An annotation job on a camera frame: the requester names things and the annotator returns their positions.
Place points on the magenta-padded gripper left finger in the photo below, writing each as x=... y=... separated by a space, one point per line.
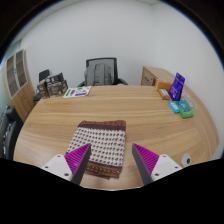
x=60 y=165

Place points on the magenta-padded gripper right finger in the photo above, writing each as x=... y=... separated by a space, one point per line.
x=162 y=165

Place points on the brown white patterned towel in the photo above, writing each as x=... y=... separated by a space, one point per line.
x=103 y=143

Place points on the green box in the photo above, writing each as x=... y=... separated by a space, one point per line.
x=185 y=111

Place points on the blue box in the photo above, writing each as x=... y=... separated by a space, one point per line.
x=173 y=107

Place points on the black leather sofa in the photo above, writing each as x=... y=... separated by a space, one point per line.
x=10 y=133

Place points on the small tan box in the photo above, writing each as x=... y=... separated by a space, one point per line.
x=164 y=94

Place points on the wooden cabinet with glass doors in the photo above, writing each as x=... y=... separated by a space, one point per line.
x=25 y=100

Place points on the white printed leaflet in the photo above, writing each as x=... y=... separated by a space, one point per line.
x=77 y=92

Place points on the small dark brown box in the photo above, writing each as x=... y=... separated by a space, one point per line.
x=42 y=89

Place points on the purple box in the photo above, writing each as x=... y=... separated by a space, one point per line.
x=176 y=87

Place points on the large dark brown box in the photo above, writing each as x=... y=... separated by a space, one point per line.
x=57 y=86

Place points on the orange box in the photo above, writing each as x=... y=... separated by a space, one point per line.
x=163 y=85

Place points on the low wooden side cabinet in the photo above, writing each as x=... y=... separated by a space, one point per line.
x=151 y=76

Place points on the black visitor chair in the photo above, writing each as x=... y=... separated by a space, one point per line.
x=44 y=75

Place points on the grey backpack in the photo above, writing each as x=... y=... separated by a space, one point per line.
x=98 y=75

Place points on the black mesh office chair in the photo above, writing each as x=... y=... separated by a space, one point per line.
x=115 y=65

